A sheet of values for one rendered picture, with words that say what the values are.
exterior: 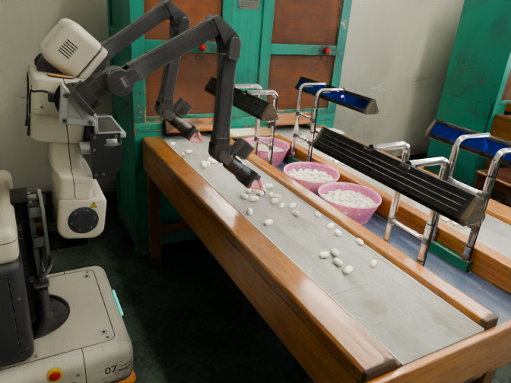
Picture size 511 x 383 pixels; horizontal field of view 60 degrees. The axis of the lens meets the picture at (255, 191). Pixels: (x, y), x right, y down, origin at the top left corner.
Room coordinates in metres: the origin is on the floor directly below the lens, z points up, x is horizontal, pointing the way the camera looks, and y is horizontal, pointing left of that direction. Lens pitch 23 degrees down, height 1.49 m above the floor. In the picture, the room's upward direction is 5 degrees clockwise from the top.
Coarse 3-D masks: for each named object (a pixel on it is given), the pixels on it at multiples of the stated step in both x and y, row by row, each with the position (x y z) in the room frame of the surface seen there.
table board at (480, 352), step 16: (480, 336) 0.92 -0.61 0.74; (496, 336) 0.94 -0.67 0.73; (448, 352) 0.85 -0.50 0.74; (464, 352) 0.87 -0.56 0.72; (480, 352) 0.91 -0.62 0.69; (496, 352) 0.95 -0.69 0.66; (400, 368) 0.78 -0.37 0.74; (416, 368) 0.79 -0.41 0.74; (432, 368) 0.81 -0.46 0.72; (448, 368) 0.85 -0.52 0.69; (464, 368) 0.89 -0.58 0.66; (480, 368) 0.93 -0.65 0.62; (496, 368) 0.97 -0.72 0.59
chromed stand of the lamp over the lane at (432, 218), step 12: (372, 144) 1.28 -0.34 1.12; (384, 144) 1.30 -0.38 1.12; (396, 144) 1.32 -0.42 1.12; (408, 144) 1.35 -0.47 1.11; (408, 156) 1.35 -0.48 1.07; (408, 168) 1.13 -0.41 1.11; (444, 168) 1.22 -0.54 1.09; (396, 192) 1.35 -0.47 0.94; (396, 204) 1.35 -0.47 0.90; (432, 216) 1.22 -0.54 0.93; (408, 228) 1.29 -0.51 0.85; (432, 228) 1.22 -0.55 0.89; (420, 252) 1.22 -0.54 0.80
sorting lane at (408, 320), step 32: (192, 160) 2.05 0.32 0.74; (224, 192) 1.70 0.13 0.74; (288, 192) 1.75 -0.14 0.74; (256, 224) 1.43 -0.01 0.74; (288, 224) 1.45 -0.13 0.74; (320, 224) 1.47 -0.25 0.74; (288, 256) 1.23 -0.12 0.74; (352, 256) 1.26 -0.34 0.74; (352, 288) 1.08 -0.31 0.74; (384, 288) 1.09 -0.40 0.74; (416, 288) 1.11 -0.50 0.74; (384, 320) 0.95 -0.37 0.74; (416, 320) 0.96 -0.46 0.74; (448, 320) 0.97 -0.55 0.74; (416, 352) 0.84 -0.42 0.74
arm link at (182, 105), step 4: (180, 100) 1.94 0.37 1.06; (184, 100) 1.94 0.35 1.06; (176, 104) 1.94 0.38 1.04; (180, 104) 1.93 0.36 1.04; (184, 104) 1.94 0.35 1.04; (188, 104) 1.94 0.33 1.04; (176, 108) 1.91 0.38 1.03; (180, 108) 1.93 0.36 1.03; (184, 108) 1.93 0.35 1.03; (188, 108) 1.94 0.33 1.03; (192, 108) 1.97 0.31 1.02; (164, 112) 1.87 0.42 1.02; (168, 112) 1.88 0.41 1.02; (172, 112) 1.89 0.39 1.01; (184, 112) 1.93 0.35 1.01; (188, 112) 1.95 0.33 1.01; (164, 116) 1.87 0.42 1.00; (168, 116) 1.88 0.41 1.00; (172, 116) 1.89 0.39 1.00
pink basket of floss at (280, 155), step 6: (246, 138) 2.41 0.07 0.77; (252, 138) 2.44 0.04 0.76; (264, 138) 2.47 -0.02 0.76; (276, 138) 2.46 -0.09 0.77; (252, 144) 2.43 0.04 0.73; (276, 144) 2.44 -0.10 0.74; (282, 144) 2.42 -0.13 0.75; (288, 144) 2.36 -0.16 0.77; (258, 150) 2.22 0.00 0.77; (282, 150) 2.24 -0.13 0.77; (258, 156) 2.23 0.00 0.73; (264, 156) 2.22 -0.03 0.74; (276, 156) 2.24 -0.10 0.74; (282, 156) 2.27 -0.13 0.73; (276, 162) 2.26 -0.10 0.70
